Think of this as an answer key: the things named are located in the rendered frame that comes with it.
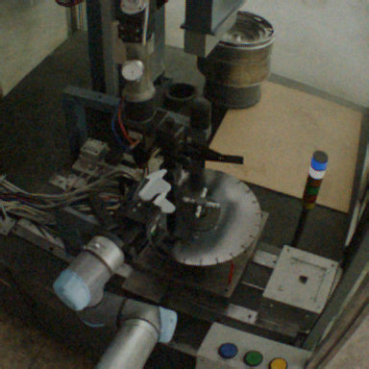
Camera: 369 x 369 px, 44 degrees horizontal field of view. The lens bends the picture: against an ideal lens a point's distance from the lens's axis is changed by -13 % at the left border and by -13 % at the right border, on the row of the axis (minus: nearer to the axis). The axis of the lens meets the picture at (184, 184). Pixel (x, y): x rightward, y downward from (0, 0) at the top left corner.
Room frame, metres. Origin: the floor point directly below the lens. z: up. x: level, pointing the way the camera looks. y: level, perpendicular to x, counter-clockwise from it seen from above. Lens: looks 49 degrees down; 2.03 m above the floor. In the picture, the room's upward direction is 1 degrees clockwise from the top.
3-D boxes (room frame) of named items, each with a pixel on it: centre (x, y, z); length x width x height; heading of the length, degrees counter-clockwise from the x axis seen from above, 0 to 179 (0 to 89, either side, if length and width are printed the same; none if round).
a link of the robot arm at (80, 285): (0.47, 0.19, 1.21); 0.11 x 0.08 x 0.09; 147
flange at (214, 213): (0.85, -0.04, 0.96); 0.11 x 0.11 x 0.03
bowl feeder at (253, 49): (1.63, -0.19, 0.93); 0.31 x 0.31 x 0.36
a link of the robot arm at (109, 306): (0.46, 0.18, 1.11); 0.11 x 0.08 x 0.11; 75
